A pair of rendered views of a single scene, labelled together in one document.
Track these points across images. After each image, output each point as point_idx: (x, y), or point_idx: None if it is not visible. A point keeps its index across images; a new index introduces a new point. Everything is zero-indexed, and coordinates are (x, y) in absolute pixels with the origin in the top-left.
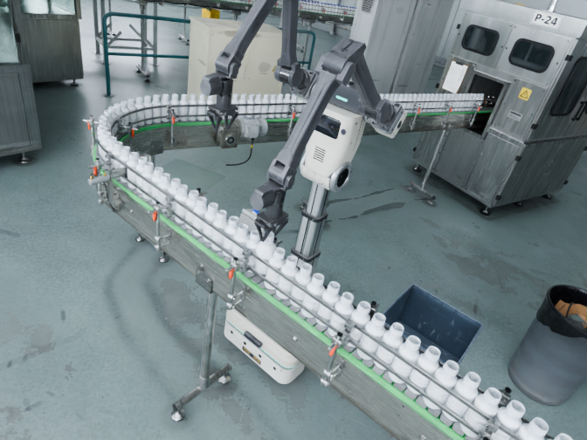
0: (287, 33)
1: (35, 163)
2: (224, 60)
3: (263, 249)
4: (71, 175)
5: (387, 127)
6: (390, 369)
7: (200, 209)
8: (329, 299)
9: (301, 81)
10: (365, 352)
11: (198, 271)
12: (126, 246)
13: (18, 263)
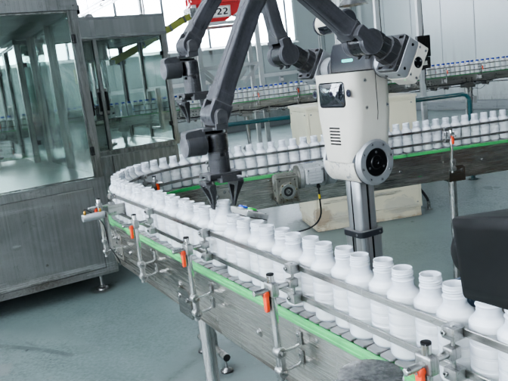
0: (264, 7)
1: (112, 289)
2: (181, 40)
3: (216, 219)
4: (145, 296)
5: (393, 64)
6: (344, 315)
7: (172, 209)
8: (277, 249)
9: (302, 60)
10: (317, 305)
11: (179, 292)
12: (184, 359)
13: (62, 380)
